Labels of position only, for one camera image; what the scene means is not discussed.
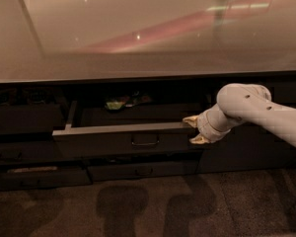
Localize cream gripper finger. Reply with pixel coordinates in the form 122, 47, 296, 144
183, 116, 198, 128
189, 134, 210, 145

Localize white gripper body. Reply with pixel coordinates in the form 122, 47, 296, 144
197, 111, 231, 143

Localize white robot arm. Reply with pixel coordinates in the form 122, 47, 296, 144
183, 83, 296, 147

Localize items in top left drawer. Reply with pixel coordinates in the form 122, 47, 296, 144
0, 87, 54, 106

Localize pale item in bottom drawer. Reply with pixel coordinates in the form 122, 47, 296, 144
7, 166, 58, 174

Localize dark grey cabinet door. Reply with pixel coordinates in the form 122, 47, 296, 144
196, 82, 296, 175

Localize green snack bag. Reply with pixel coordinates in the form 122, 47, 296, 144
104, 94, 154, 112

